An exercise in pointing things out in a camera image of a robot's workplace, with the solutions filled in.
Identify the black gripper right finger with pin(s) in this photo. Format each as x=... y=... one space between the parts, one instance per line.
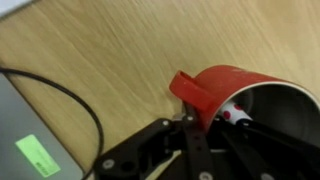
x=266 y=153

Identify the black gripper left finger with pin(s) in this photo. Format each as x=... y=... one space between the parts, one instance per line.
x=140 y=150

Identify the red metal cup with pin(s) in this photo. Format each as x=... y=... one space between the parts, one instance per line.
x=226 y=83

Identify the white red-dotted object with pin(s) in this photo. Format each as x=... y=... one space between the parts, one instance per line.
x=234 y=111

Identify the green label sticker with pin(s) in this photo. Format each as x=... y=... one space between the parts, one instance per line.
x=38 y=155

